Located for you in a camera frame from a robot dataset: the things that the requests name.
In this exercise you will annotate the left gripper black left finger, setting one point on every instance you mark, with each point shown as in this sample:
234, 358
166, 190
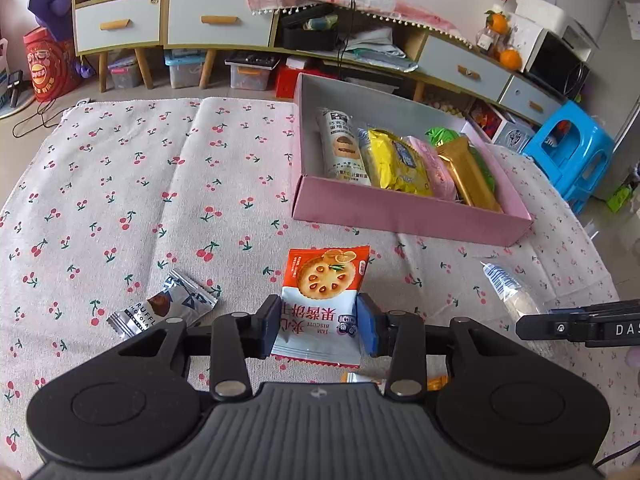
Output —
236, 337

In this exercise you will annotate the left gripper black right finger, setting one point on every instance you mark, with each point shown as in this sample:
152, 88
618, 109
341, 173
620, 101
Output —
401, 336

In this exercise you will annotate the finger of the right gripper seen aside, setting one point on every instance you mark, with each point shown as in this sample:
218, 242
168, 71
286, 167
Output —
614, 324

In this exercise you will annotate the orange white biscuit packet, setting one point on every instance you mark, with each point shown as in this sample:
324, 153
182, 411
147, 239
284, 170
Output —
318, 322

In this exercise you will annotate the pink snack packet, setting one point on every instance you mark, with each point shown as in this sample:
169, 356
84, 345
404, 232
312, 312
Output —
442, 185

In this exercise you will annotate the yellow blue snack packet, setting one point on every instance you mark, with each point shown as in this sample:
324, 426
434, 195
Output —
392, 164

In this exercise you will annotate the gold snack bar packet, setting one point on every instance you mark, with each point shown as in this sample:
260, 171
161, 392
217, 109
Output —
471, 185

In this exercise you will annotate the green snack packet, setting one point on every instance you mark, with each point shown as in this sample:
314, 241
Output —
450, 142

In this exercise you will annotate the blue truffle chocolate packet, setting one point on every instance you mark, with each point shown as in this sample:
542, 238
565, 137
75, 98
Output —
180, 297

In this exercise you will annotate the clear blue striped packet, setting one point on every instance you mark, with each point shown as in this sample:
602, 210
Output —
516, 298

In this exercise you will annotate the pink cardboard box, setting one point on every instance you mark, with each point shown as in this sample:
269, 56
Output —
321, 199

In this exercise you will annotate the blue plastic stool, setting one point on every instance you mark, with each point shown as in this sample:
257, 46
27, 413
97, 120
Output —
573, 151

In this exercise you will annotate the grey white biscuit roll packet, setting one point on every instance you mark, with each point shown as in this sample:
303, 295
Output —
342, 159

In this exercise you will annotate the cherry print floor cloth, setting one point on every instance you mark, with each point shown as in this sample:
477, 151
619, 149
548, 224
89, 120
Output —
122, 193

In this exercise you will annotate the white patterned box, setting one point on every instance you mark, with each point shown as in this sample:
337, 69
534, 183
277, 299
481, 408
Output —
501, 128

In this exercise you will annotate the yellow egg tray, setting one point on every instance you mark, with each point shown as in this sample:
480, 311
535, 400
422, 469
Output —
456, 105

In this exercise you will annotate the red storage box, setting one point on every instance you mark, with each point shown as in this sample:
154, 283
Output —
286, 80

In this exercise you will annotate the black microwave oven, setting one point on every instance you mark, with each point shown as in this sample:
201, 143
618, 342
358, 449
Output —
547, 59

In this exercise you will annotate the orange fruit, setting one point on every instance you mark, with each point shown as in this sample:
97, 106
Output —
510, 59

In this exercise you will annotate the black basket on shelf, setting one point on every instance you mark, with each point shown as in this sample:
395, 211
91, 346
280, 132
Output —
311, 29

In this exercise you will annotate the red round snack bag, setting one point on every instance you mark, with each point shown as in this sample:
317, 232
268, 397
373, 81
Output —
51, 64

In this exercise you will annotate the wooden cabinet with drawers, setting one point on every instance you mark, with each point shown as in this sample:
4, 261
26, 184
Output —
390, 36

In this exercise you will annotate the purple hat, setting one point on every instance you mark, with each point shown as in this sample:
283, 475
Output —
55, 16

